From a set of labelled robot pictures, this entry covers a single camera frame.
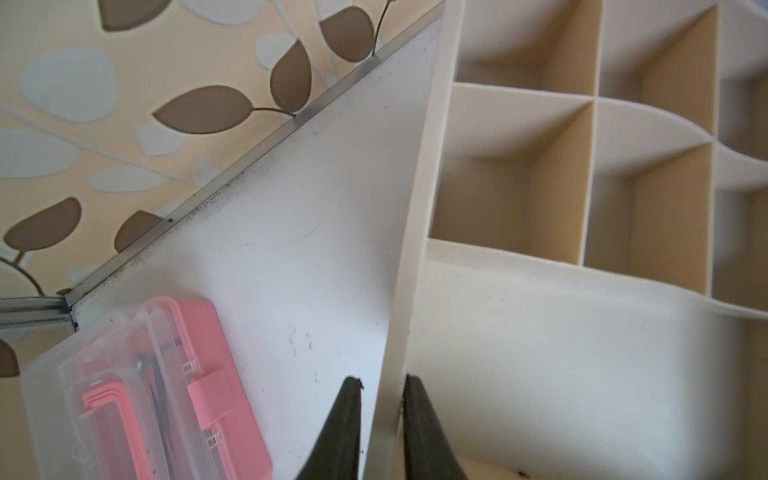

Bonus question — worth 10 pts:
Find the beige drawer organizer cabinet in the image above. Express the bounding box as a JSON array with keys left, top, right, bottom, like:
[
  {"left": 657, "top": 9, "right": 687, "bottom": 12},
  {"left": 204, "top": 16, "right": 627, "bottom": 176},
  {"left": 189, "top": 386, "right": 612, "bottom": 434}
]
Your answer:
[{"left": 364, "top": 1, "right": 767, "bottom": 479}]

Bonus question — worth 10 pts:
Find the pink clear plastic case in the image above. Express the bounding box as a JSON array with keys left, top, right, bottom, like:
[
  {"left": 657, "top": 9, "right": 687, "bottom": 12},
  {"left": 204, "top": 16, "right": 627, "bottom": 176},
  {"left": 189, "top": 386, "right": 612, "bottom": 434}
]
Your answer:
[{"left": 21, "top": 297, "right": 273, "bottom": 479}]

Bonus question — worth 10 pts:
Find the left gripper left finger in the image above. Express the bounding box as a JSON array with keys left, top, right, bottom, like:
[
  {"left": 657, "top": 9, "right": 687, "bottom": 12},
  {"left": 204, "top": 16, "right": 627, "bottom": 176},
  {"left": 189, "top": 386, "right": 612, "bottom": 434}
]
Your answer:
[{"left": 297, "top": 376, "right": 363, "bottom": 480}]

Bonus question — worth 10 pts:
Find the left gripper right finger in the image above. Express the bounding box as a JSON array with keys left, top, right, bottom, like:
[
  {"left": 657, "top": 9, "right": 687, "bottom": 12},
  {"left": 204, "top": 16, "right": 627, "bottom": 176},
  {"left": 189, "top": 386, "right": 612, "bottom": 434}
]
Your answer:
[{"left": 402, "top": 375, "right": 468, "bottom": 480}]

